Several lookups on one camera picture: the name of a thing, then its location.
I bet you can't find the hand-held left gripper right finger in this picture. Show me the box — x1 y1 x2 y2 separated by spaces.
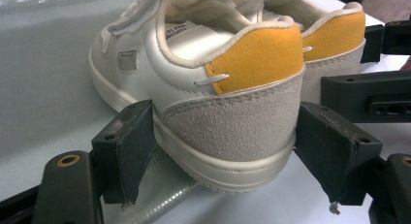
293 101 385 215

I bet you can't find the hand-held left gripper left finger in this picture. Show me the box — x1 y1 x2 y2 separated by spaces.
91 98 160 209

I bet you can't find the white beige sneaker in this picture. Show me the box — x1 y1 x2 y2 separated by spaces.
258 0 367 104
88 0 306 194

